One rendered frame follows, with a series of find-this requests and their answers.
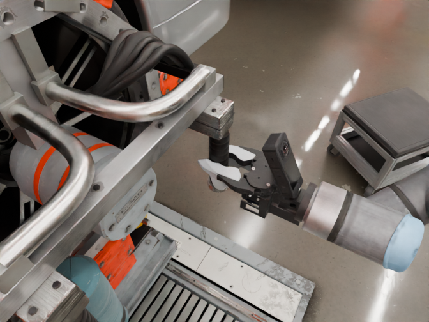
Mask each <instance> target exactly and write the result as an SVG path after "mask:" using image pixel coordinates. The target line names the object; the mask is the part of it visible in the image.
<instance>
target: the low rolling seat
mask: <svg viewBox="0 0 429 322"><path fill-rule="evenodd" d="M345 122H346V123H348V124H349V125H350V127H348V128H344V129H343V127H344V125H345ZM329 141H330V142H331V144H330V145H329V146H328V147H327V152H328V153H329V154H330V155H331V156H333V157H337V156H339V155H340V154H342V155H343V156H344V157H345V158H346V159H347V160H348V162H349V163H350V164H351V165H352V166H353V167H354V168H355V169H356V170H357V171H358V172H359V174H360V175H362V177H363V178H364V179H365V180H366V181H367V182H369V184H368V186H367V187H366V188H365V192H364V194H363V195H364V196H365V197H369V196H370V195H372V194H373V193H374V191H375V190H377V189H380V188H382V187H385V186H388V185H390V184H392V183H395V182H397V181H400V180H402V179H404V178H406V177H408V176H410V175H411V174H413V173H415V172H417V171H419V170H420V169H422V168H424V167H426V166H427V165H428V164H429V101H428V100H426V99H425V98H423V97H422V96H421V95H419V94H418V93H416V92H415V91H414V90H412V89H411V88H409V87H404V88H400V89H396V90H393V91H390V92H387V93H383V94H380V95H376V96H373V97H370V98H366V99H363V100H359V101H357V102H352V103H349V104H346V105H345V106H344V109H342V111H340V113H339V116H338V119H337V121H336V124H335V127H334V129H333V133H332V134H331V138H330V140H329Z"/></svg>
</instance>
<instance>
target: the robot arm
mask: <svg viewBox="0 0 429 322"><path fill-rule="evenodd" d="M262 151H263V152H262ZM262 151H260V150H257V149H254V148H248V147H244V146H233V145H229V164H228V166H229V167H225V166H222V164H220V163H216V162H212V161H210V160H209V159H208V158H205V159H198V164H199V165H200V166H201V168H202V169H203V170H204V171H205V172H207V173H208V174H209V175H210V177H211V180H212V182H213V186H214V187H215V188H216V189H218V190H224V189H225V188H226V187H229V188H230V189H231V190H233V191H235V192H237V193H239V194H241V197H242V198H243V199H245V200H247V202H246V201H244V200H241V204H240V208H242V209H244V210H247V211H249V212H251V213H253V214H255V215H258V216H260V217H262V218H264V219H265V218H266V216H267V214H268V213H272V214H273V215H276V216H278V217H280V218H282V219H284V220H287V221H289V222H291V223H293V224H295V225H297V226H299V223H300V222H302V221H303V222H304V224H303V226H302V228H303V230H305V231H307V232H309V233H312V234H314V235H315V236H318V237H320V238H322V239H324V240H327V241H329V242H331V243H334V244H336V245H338V246H340V247H343V248H345V249H347V250H349V251H351V252H353V253H355V254H358V255H360V256H362V257H364V258H367V259H369V260H371V261H373V262H375V263H377V264H379V265H382V266H383V267H384V268H385V269H390V270H393V271H395V272H404V271H405V270H406V269H407V268H408V267H409V266H410V264H411V262H412V261H413V259H414V258H415V256H416V254H417V252H418V249H419V246H420V244H421V241H422V238H423V233H424V226H425V225H427V224H429V164H428V165H427V166H426V167H424V168H422V169H420V170H419V171H417V172H415V173H413V174H411V175H410V176H408V177H406V178H404V179H402V180H400V181H398V182H396V183H394V184H392V185H391V186H389V187H386V188H384V189H382V190H380V191H378V192H376V193H375V194H373V195H371V196H369V197H367V198H365V197H362V196H360V195H357V194H353V193H352V192H349V191H346V190H344V189H342V188H339V187H336V186H334V185H331V184H329V183H326V182H324V181H323V182H321V184H320V186H319V188H317V184H314V183H312V182H310V184H309V185H308V188H307V189H306V190H304V189H302V188H301V185H302V184H303V179H302V176H301V173H300V171H299V167H298V166H297V162H296V159H295V157H294V154H293V152H292V149H291V147H290V143H289V140H288V138H287V135H286V133H285V132H280V133H271V134H270V136H269V137H268V139H267V141H266V142H265V144H264V145H263V147H262ZM240 167H242V168H244V169H246V170H248V171H249V172H245V173H244V174H243V177H241V174H240V172H239V168H240ZM253 204H256V205H258V206H259V207H257V206H255V205H253ZM246 205H249V206H252V207H254V208H256V209H258V210H259V213H257V212H255V211H252V210H250V209H248V208H246Z"/></svg>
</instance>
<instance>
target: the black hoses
mask: <svg viewBox="0 0 429 322"><path fill-rule="evenodd" d="M198 66H199V64H197V63H193V62H192V60H191V59H190V57H189V56H188V55H187V53H186V52H185V51H184V50H183V49H181V48H180V47H178V46H177V45H174V44H166V43H164V42H163V41H161V40H160V39H159V38H158V37H157V36H155V35H154V34H152V33H150V32H148V31H137V30H135V29H126V30H124V31H122V32H120V33H119V34H118V35H117V36H116V37H115V38H114V40H113V42H112V43H111V45H110V48H109V51H108V52H107V56H106V58H105V61H104V64H103V68H102V72H101V74H100V78H99V80H98V82H97V83H96V84H94V85H93V86H91V87H90V88H88V89H87V90H85V92H88V93H91V94H94V95H98V96H102V97H105V98H109V99H113V100H118V101H122V102H125V100H124V96H123V95H122V94H121V93H119V92H121V91H122V90H124V89H126V88H127V87H128V86H130V85H132V84H133V83H134V82H136V81H138V80H139V79H140V78H142V77H143V76H145V74H147V73H148V72H149V71H151V70H152V69H154V70H158V71H160V72H163V73H166V74H169V75H172V76H175V77H178V78H180V79H185V78H186V77H187V76H188V75H189V74H190V73H191V72H192V71H194V69H196V67H198Z"/></svg>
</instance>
